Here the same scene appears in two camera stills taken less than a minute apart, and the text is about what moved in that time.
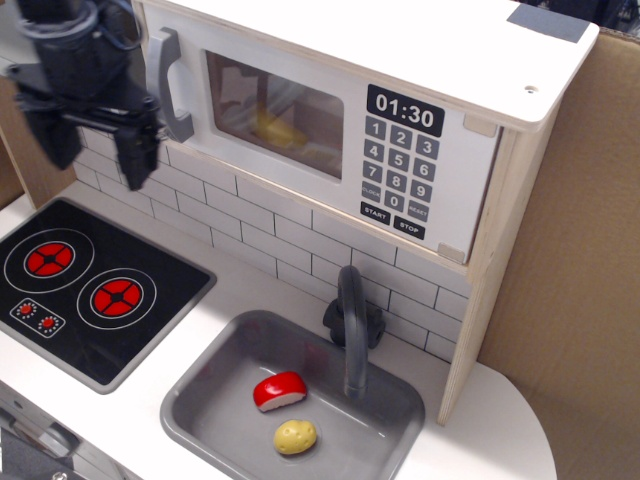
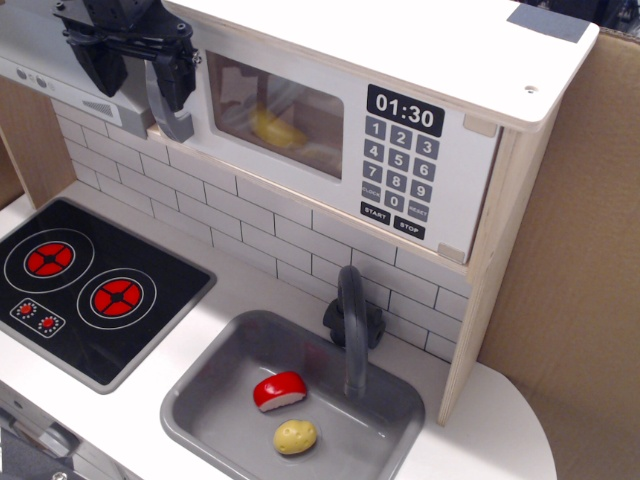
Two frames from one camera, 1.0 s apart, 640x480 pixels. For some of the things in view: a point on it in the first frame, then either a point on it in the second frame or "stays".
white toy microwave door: (404, 167) stays
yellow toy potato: (294, 436) stays
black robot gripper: (90, 76) to (138, 28)
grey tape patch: (548, 22) stays
